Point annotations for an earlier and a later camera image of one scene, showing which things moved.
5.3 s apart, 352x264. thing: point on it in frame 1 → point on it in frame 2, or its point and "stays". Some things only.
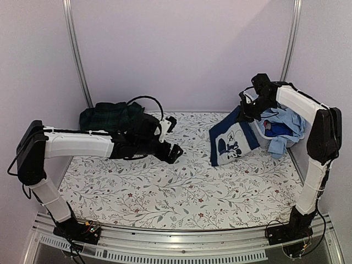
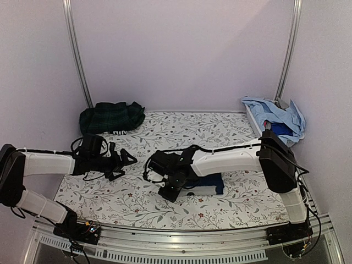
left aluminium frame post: (67, 7) stays
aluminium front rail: (119, 245) stays
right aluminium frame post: (291, 39) stays
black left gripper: (163, 155) → (117, 164)
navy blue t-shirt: (231, 139) → (212, 180)
